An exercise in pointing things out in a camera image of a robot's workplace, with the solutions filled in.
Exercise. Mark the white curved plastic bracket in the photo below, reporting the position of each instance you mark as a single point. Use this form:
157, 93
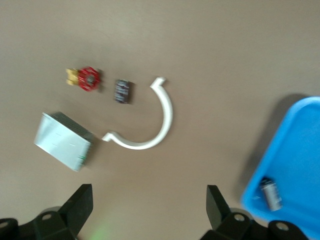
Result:
167, 112

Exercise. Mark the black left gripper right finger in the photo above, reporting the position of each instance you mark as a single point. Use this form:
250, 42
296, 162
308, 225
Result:
215, 205

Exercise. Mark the brass valve red handwheel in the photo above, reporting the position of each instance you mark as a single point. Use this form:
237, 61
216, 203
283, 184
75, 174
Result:
87, 79

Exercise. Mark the blue plastic tray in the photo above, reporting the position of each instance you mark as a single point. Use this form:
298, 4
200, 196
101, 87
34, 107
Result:
297, 150

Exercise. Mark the silver metal power supply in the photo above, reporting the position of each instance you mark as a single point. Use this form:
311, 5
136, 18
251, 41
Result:
62, 142

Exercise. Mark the small dark connector block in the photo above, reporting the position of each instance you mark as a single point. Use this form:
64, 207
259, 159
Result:
272, 195

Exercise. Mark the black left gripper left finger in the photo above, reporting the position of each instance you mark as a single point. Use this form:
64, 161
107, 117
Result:
80, 202

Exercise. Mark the small black electrolytic capacitor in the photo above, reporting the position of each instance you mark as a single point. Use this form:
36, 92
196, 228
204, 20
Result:
123, 91

